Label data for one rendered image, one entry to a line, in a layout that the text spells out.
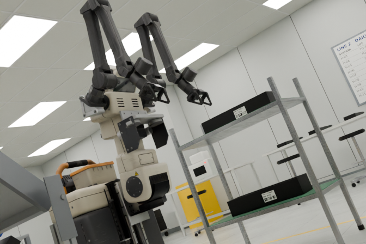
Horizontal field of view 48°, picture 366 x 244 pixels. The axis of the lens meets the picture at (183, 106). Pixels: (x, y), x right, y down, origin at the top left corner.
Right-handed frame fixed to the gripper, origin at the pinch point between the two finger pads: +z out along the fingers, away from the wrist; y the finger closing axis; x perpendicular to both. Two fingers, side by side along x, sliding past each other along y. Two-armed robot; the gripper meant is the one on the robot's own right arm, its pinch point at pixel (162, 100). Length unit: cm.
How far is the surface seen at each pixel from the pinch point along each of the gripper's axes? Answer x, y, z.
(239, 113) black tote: 7, 121, -15
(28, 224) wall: 698, 610, -533
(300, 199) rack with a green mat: 22, 106, 55
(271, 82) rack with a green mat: -25, 98, 0
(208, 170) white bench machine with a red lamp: 191, 489, -150
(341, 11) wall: -151, 572, -148
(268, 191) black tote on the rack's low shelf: 37, 122, 33
